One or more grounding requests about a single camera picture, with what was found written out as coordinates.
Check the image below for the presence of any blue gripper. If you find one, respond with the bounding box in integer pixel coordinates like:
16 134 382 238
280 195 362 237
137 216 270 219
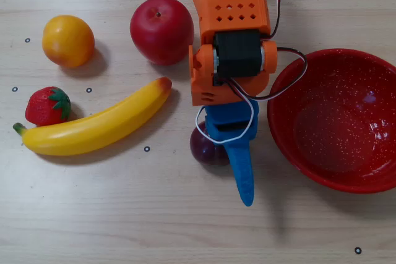
203 98 260 208

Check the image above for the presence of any dark purple plum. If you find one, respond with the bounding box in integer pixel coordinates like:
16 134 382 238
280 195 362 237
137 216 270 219
189 121 231 166

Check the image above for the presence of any red speckled enamel bowl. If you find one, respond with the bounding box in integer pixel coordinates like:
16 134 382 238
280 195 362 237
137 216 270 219
267 48 396 194

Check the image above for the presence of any yellow toy banana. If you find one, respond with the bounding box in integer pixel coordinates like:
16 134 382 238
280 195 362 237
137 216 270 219
12 77 173 156

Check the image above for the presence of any red toy apple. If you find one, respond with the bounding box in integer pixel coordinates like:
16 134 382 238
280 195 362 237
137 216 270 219
129 0 195 66

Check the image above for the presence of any red toy strawberry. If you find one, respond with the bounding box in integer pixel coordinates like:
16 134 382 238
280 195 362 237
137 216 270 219
25 86 72 127

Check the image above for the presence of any yellow orange toy peach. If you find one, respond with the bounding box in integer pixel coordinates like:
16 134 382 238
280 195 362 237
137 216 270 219
41 14 95 69

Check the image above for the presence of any red black white servo wire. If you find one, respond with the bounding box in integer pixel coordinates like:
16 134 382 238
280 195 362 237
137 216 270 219
196 0 308 145

